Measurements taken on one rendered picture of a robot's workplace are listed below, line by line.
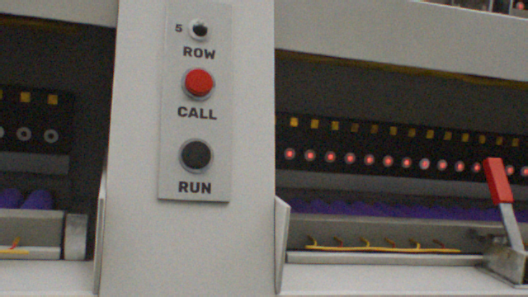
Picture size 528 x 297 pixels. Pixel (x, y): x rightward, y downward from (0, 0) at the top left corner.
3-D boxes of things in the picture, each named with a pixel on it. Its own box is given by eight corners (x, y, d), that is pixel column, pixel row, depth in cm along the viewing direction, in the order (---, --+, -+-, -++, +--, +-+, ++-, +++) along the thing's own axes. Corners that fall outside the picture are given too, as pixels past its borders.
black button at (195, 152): (211, 169, 29) (211, 141, 29) (181, 167, 29) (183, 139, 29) (207, 172, 30) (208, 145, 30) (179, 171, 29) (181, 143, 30)
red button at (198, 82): (213, 96, 30) (213, 69, 30) (185, 92, 30) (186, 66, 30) (209, 101, 31) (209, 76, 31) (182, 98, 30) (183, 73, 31)
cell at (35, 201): (52, 214, 40) (40, 239, 33) (26, 212, 39) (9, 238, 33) (54, 190, 39) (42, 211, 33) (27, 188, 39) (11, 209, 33)
